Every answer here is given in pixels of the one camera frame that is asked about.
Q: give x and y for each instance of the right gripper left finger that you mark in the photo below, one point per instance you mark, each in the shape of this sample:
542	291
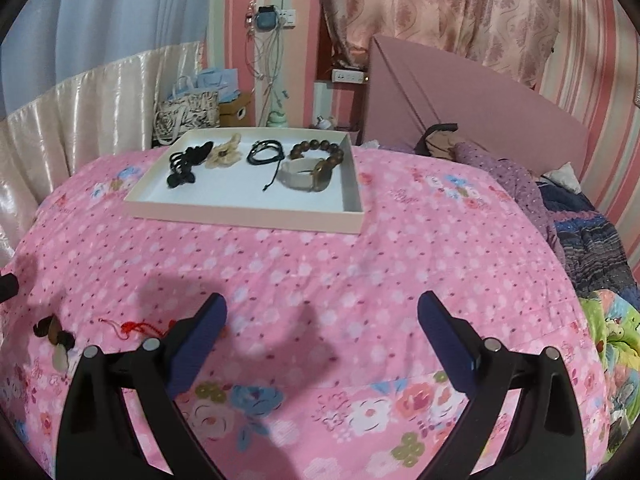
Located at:
96	439

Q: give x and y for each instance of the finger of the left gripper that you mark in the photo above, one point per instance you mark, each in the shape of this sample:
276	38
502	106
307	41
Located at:
9	287

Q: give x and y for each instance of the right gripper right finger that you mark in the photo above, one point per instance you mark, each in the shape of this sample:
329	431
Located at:
544	439

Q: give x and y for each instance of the jade pendant black tassel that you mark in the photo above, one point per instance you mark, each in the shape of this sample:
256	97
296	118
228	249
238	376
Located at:
62	341

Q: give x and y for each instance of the red knot cord charm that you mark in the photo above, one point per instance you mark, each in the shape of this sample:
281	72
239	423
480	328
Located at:
128	329

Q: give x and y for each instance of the green cartoon blanket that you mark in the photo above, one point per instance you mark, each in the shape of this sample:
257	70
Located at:
614	328

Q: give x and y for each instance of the cream satin curtain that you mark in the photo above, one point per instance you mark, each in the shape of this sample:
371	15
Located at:
104	111

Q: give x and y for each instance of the dark blue patterned blanket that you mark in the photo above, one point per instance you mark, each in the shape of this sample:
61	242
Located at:
594	255

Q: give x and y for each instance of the black hair scrunchie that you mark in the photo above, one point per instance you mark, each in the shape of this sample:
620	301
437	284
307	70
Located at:
181	164

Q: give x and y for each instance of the pink floral bedspread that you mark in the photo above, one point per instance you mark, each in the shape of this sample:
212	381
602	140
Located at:
323	371

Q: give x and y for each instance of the black white tote bag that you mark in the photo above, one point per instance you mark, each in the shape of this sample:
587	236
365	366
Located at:
180	114

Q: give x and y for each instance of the beige flower scrunchie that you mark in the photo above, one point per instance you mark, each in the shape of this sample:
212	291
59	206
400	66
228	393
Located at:
225	155

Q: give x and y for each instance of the purple dotted pillow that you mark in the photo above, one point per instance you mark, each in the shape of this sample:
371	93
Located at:
519	184

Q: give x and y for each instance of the brown cardboard box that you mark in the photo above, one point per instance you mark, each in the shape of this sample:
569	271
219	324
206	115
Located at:
237	113

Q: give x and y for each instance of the light blue paper bag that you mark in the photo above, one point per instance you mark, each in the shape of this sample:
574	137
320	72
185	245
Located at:
223	81

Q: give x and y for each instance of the green water bottle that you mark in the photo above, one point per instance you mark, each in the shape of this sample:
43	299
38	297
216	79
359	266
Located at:
276	117

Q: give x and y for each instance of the white shallow tray box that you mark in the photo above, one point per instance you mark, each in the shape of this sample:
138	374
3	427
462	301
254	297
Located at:
248	195

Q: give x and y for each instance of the pink headboard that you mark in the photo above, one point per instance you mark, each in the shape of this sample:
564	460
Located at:
413	87

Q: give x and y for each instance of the white power strip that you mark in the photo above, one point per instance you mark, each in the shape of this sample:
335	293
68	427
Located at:
343	76

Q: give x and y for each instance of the pink patterned curtain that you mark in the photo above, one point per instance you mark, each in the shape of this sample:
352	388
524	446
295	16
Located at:
512	37

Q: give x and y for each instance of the black strap bag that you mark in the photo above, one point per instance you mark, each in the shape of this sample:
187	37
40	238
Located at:
438	141

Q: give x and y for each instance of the wall socket with charger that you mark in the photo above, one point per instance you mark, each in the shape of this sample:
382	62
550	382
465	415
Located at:
269	18

